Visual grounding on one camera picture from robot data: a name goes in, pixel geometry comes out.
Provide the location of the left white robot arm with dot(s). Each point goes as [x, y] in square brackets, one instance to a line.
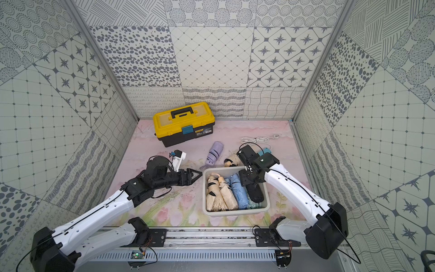
[69, 246]

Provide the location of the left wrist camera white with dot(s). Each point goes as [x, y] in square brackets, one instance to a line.
[177, 158]

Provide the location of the black umbrella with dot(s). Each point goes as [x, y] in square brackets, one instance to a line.
[255, 193]

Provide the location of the lavender umbrella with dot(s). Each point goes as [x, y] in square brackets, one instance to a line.
[213, 155]

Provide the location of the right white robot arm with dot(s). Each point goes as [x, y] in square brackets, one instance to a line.
[326, 226]

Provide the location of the cream umbrella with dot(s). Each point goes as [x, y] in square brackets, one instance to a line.
[232, 161]

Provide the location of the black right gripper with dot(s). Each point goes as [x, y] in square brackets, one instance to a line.
[244, 179]

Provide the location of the white plastic storage box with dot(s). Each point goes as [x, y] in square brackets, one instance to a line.
[227, 172]

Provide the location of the teal umbrella case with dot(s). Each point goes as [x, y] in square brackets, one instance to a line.
[263, 151]

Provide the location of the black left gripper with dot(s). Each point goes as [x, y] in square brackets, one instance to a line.
[183, 176]

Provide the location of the small pale blue umbrella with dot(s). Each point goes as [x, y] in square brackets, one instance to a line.
[238, 191]

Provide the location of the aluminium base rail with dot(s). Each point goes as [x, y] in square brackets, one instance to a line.
[212, 249]

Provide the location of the mint green umbrella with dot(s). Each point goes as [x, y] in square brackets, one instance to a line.
[254, 205]

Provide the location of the small beige umbrella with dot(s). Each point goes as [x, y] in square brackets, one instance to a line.
[227, 194]

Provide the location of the yellow black toolbox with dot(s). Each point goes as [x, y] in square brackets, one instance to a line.
[183, 124]

